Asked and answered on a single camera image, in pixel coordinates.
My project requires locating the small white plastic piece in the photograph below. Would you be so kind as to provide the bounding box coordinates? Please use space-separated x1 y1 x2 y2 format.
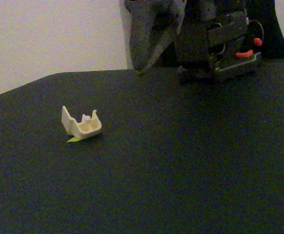
61 105 102 140

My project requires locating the dark desk mat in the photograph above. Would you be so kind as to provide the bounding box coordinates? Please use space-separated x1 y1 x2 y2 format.
0 68 284 234

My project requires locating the black clamp with orange pads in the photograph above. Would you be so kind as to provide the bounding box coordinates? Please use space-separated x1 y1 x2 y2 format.
236 31 264 59

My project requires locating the black office chair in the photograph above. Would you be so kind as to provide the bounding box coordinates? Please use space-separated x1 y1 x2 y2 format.
244 0 284 60

